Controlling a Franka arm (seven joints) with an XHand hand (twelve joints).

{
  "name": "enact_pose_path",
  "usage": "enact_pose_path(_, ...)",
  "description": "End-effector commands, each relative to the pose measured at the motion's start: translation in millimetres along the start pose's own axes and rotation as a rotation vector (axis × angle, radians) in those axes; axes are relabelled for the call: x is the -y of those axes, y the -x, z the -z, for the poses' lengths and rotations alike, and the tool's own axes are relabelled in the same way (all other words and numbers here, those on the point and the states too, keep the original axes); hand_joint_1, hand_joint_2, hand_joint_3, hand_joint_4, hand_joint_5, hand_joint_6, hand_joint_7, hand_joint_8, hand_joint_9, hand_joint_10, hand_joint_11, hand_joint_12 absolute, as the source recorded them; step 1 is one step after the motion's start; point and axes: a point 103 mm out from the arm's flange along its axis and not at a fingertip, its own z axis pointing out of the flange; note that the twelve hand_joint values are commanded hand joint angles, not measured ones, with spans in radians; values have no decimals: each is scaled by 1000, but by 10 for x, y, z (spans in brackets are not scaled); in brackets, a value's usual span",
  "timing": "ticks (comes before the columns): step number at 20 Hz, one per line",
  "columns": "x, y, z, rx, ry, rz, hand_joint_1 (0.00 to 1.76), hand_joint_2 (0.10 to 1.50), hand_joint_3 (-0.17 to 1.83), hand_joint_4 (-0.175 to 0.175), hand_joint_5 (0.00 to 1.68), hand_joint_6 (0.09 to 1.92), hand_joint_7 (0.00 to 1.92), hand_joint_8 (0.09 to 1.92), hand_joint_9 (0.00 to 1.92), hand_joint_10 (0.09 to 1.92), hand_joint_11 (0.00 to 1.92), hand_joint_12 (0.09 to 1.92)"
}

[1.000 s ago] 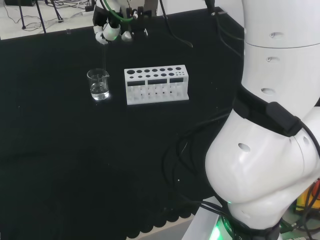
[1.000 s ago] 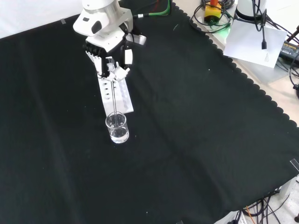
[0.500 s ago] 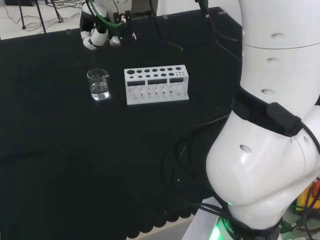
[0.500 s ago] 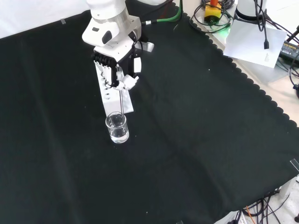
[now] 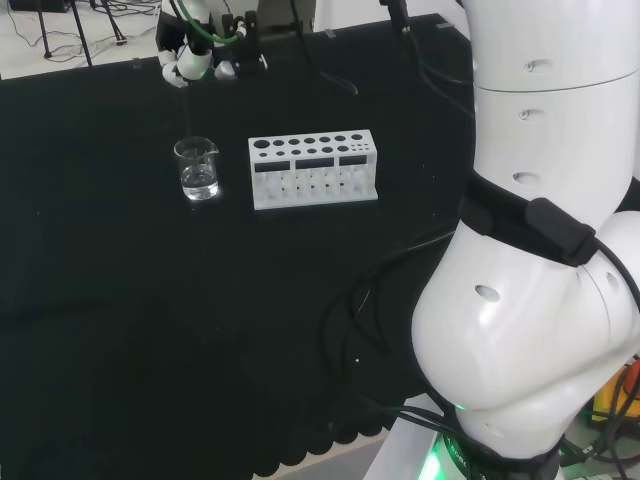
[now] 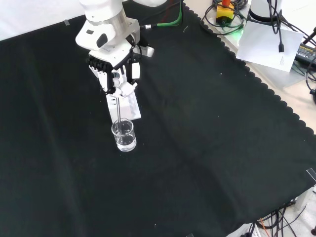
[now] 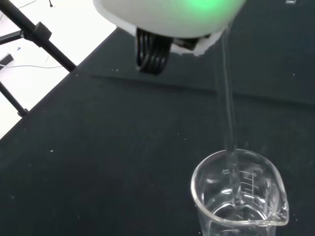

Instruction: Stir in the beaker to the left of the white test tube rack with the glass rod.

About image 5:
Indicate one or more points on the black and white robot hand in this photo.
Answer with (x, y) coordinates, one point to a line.
(192, 65)

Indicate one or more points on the pale board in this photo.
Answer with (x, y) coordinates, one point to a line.
(340, 460)

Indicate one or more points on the clear glass rod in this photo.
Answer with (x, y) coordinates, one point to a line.
(187, 115)

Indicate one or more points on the yellow stop button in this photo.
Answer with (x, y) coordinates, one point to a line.
(612, 395)

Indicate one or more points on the black box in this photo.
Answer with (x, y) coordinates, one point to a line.
(40, 5)

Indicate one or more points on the clear glass beaker with water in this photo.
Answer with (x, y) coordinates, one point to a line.
(200, 192)

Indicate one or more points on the black tripod leg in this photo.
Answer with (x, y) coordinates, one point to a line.
(116, 25)
(44, 30)
(82, 40)

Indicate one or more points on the white test tube rack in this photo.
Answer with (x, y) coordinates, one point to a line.
(310, 202)

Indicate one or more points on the black bench cloth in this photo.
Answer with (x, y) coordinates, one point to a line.
(125, 275)

